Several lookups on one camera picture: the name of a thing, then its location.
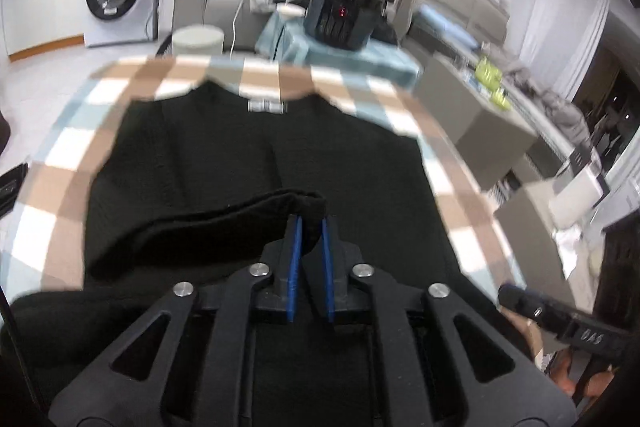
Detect black knit sweater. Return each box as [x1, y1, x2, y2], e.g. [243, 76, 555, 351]
[1, 80, 529, 426]

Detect white kitchen cabinet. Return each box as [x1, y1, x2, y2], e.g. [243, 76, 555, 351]
[1, 0, 86, 57]

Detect person's right hand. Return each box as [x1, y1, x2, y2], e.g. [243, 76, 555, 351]
[549, 349, 614, 399]

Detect white round stool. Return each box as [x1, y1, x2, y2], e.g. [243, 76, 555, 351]
[171, 25, 224, 56]

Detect plaid checkered table cloth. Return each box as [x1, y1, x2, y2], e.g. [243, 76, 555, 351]
[1, 55, 523, 300]

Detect green toy items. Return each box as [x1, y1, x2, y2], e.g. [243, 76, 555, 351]
[474, 56, 511, 110]

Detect black plastic tray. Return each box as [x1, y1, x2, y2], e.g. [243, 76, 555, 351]
[0, 162, 29, 218]

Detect bed with grey blanket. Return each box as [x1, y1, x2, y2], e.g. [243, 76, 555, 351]
[503, 60, 592, 147]

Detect grey sofa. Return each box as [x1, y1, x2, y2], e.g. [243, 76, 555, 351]
[172, 0, 271, 52]

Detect dark portable power station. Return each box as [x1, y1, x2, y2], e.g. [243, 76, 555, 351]
[303, 0, 386, 51]

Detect grey cardboard box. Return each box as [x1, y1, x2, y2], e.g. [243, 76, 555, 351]
[413, 54, 538, 191]

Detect teal checkered side table cloth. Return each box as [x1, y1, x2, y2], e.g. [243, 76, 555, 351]
[255, 12, 423, 91]

